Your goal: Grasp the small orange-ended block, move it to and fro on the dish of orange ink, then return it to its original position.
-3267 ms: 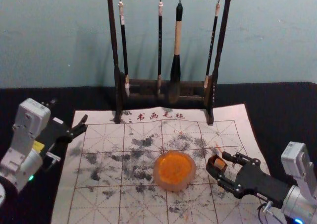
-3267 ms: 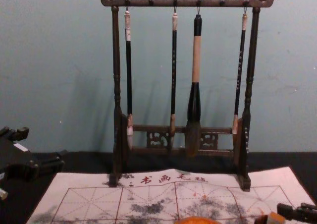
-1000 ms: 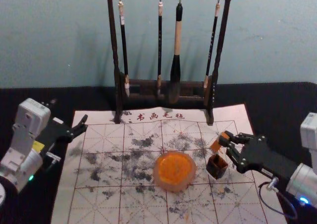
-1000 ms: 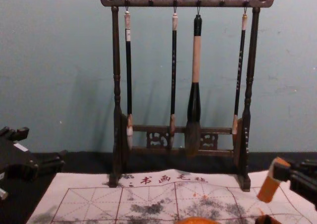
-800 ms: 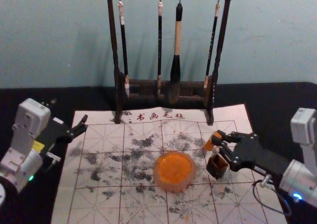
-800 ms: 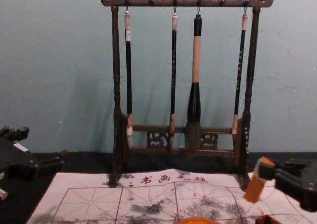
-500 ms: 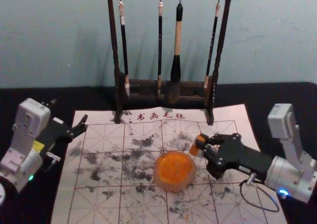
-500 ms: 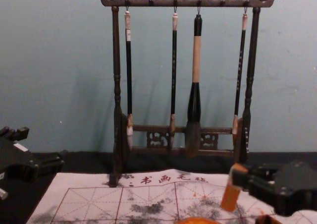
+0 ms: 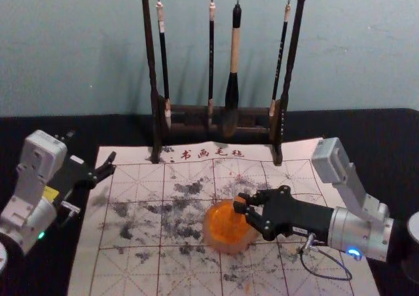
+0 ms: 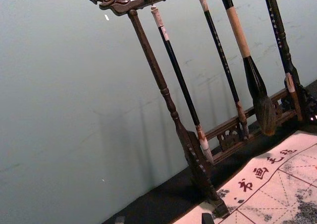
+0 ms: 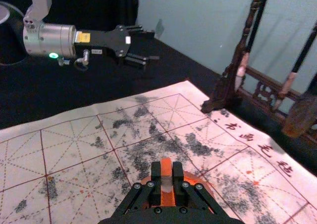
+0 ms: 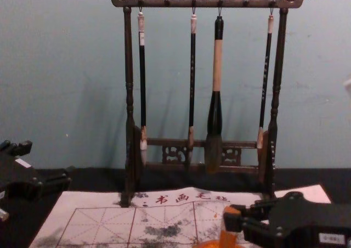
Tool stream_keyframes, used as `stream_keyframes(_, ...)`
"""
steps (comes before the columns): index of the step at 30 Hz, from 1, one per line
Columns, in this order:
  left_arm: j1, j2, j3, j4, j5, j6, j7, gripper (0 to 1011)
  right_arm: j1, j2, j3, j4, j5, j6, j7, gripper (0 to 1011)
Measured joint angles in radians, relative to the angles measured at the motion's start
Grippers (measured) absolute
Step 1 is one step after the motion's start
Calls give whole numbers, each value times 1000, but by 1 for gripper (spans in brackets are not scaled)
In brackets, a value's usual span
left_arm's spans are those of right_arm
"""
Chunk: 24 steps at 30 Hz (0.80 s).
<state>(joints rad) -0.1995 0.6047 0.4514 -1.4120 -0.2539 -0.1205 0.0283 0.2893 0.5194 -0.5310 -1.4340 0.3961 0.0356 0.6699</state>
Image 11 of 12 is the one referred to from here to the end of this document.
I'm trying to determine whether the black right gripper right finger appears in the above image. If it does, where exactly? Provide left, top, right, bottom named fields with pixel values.
left=172, top=161, right=225, bottom=219

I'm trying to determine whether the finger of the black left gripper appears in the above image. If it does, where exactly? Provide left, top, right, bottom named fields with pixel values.
left=125, top=24, right=156, bottom=40
left=124, top=52, right=160, bottom=68

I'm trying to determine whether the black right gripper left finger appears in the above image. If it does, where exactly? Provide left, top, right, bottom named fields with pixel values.
left=113, top=161, right=162, bottom=219

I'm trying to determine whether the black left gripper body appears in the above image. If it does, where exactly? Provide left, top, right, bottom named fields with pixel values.
left=73, top=25, right=132, bottom=66

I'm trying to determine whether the orange and white brush handle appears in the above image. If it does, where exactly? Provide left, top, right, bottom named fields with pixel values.
left=160, top=157, right=174, bottom=207

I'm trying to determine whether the orange round dish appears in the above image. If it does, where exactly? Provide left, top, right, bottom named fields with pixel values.
left=140, top=170, right=214, bottom=214

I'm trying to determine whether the white felt mat red grid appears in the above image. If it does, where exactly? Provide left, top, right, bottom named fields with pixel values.
left=0, top=80, right=317, bottom=224

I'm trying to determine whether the black table cloth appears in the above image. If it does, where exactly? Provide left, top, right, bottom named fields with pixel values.
left=0, top=23, right=317, bottom=177

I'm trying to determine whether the dark wooden brush rack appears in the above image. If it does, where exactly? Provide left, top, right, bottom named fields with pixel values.
left=200, top=0, right=317, bottom=145

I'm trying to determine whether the black calligraphy brush pink neck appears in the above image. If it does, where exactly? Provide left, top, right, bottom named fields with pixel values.
left=273, top=23, right=317, bottom=112
left=235, top=0, right=267, bottom=91

